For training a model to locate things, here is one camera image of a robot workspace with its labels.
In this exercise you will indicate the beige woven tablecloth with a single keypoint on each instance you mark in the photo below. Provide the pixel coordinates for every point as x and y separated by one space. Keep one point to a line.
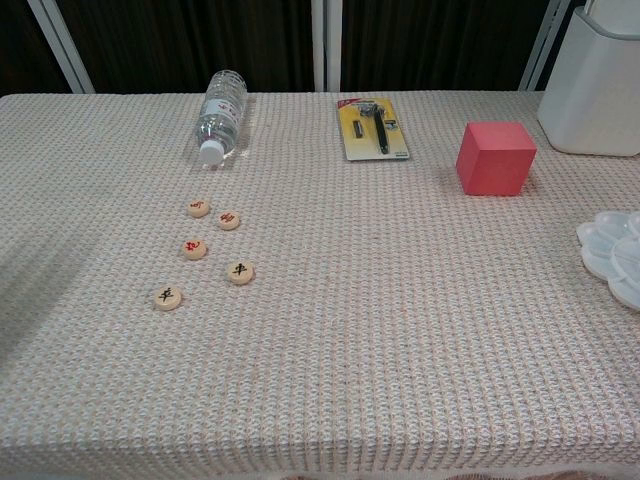
350 325

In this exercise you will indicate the red cube block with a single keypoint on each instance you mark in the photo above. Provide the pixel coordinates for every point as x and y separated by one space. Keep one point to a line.
492 160

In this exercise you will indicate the wooden chess piece red character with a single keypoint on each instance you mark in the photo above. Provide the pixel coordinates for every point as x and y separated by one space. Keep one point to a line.
199 207
194 249
228 220

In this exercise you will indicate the white flip-lid trash bin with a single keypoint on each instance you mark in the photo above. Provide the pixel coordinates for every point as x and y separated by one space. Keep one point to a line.
595 90

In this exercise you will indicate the white metal frame post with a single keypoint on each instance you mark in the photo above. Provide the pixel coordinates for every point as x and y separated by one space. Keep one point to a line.
545 45
62 45
320 45

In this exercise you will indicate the clear plastic water bottle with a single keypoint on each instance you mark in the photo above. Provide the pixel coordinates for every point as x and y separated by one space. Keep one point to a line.
220 117

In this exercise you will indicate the clear flower-shaped plastic palette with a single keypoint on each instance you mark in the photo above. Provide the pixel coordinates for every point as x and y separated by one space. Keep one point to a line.
617 260

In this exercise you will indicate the yellow razor blister pack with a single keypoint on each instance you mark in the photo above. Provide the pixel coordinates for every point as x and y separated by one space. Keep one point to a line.
372 130

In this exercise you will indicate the wooden chess piece black character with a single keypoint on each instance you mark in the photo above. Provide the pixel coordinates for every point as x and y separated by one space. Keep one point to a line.
240 273
167 298

